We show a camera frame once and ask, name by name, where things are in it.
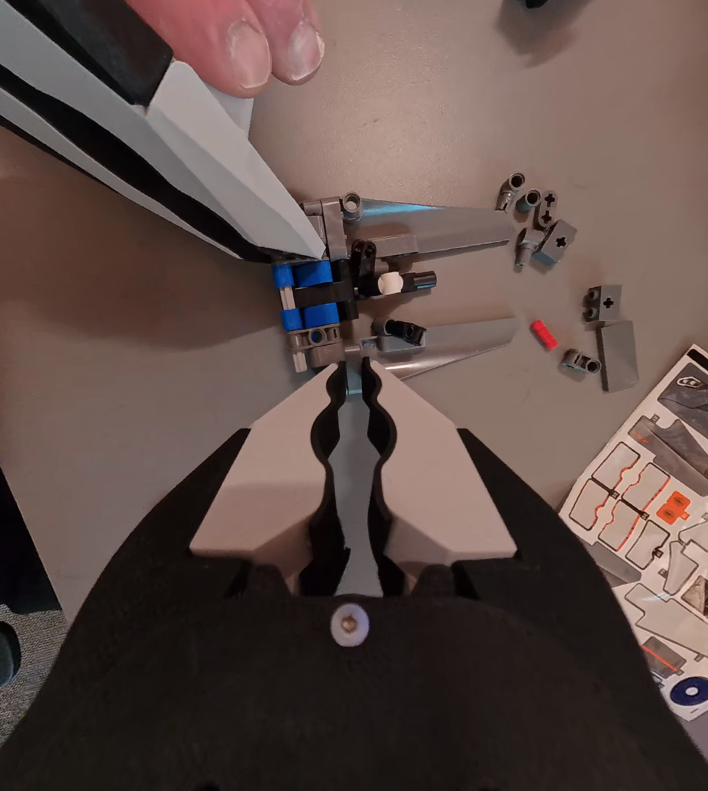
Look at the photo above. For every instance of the grey lego axle pin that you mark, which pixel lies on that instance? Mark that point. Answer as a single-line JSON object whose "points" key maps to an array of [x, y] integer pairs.
{"points": [[525, 244]]}

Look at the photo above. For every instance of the person's left hand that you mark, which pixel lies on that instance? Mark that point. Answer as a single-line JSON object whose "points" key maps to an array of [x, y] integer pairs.
{"points": [[205, 31]]}

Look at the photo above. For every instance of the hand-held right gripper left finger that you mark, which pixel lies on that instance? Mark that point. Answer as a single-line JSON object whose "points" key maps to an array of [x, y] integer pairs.
{"points": [[261, 494]]}

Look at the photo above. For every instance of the grey lego flat tile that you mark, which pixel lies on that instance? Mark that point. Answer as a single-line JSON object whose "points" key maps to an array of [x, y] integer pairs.
{"points": [[618, 355]]}

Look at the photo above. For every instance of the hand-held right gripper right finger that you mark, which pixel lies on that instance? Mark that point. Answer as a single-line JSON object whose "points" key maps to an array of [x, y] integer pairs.
{"points": [[446, 494]]}

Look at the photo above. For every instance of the red lego pin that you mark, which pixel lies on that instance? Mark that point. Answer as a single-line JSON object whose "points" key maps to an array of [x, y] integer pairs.
{"points": [[543, 333]]}

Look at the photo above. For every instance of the grey lego blade assembly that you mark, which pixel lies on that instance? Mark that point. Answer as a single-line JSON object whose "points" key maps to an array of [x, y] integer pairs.
{"points": [[471, 343]]}

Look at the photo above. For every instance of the grey double cross lego connector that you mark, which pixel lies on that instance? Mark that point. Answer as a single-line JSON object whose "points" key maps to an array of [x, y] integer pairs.
{"points": [[547, 209]]}

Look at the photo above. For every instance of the grey lego cross-hole brick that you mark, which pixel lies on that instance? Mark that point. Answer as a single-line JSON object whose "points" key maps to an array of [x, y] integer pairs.
{"points": [[557, 242], [604, 303]]}

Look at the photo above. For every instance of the small grey lego liftarm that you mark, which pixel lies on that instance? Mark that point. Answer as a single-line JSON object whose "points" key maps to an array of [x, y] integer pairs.
{"points": [[579, 363]]}

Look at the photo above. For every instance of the grey round lego connector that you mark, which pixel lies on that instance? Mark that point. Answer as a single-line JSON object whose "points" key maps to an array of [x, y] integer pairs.
{"points": [[512, 188]]}

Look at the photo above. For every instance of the blue grey lego assembly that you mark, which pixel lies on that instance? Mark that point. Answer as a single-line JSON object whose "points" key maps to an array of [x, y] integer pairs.
{"points": [[452, 225]]}

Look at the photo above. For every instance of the lego sticker sheet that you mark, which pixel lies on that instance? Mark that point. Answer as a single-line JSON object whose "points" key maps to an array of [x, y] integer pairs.
{"points": [[669, 525]]}

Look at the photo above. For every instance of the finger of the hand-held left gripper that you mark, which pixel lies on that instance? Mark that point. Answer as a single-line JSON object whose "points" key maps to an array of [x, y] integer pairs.
{"points": [[224, 167], [51, 133]]}

